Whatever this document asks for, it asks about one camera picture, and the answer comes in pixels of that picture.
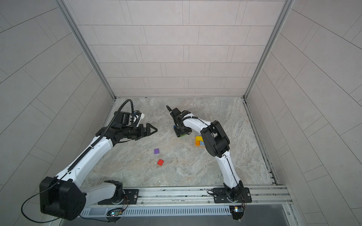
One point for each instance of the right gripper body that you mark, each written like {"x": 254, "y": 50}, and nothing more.
{"x": 180, "y": 130}

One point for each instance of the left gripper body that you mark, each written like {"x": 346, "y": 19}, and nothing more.
{"x": 130, "y": 132}

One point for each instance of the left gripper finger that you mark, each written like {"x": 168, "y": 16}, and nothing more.
{"x": 149, "y": 133}
{"x": 152, "y": 125}

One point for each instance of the yellow wood block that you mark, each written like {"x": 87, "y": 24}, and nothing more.
{"x": 198, "y": 139}

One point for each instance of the red wood cube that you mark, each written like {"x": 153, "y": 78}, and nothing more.
{"x": 160, "y": 162}

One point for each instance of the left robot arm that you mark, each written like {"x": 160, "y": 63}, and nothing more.
{"x": 72, "y": 177}

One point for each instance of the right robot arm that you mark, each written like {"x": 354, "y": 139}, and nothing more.
{"x": 216, "y": 143}

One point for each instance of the left controller board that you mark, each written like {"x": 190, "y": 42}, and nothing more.
{"x": 117, "y": 212}

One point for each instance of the controller board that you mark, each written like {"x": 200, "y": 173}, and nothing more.
{"x": 117, "y": 212}
{"x": 237, "y": 212}

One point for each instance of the vent grille strip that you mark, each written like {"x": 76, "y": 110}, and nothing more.
{"x": 160, "y": 211}

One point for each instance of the right controller board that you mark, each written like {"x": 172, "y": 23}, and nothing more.
{"x": 237, "y": 212}

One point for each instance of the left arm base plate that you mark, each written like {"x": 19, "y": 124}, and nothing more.
{"x": 129, "y": 197}

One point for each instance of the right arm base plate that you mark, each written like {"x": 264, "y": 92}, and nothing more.
{"x": 220, "y": 196}

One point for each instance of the aluminium mounting rail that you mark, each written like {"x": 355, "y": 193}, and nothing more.
{"x": 170, "y": 196}

